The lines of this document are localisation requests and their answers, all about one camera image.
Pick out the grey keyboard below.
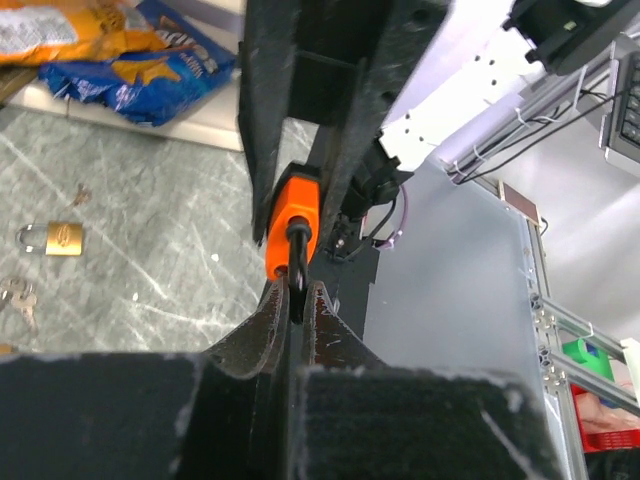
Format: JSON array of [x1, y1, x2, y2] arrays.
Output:
[[599, 34, 639, 177]]

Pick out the silver key pair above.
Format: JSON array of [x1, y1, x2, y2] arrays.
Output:
[[1, 276, 38, 334]]

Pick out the red plastic crate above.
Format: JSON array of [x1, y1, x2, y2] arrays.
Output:
[[571, 385, 639, 453]]

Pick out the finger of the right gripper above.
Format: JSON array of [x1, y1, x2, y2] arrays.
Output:
[[238, 0, 300, 245], [289, 1, 450, 244]]

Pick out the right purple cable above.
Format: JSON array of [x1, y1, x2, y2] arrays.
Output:
[[374, 184, 411, 251]]

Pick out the brown orange snack bag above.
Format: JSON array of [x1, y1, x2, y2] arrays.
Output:
[[1, 1, 166, 66]]

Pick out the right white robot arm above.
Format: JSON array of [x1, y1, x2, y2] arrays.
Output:
[[238, 1, 639, 242]]

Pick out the orange black padlock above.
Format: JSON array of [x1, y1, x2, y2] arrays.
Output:
[[265, 162, 321, 324]]

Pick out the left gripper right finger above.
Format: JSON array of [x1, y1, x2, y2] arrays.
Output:
[[292, 281, 563, 479]]

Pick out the green plastic block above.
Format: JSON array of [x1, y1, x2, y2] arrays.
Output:
[[562, 338, 614, 381]]

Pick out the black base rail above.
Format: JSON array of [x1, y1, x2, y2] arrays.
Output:
[[310, 217, 380, 340]]

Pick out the small brass padlock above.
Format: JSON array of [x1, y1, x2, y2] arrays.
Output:
[[15, 221, 84, 257]]

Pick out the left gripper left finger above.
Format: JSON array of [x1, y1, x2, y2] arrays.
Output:
[[1, 280, 290, 479]]

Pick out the blue chip bag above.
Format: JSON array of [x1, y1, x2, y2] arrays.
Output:
[[38, 1, 236, 127]]

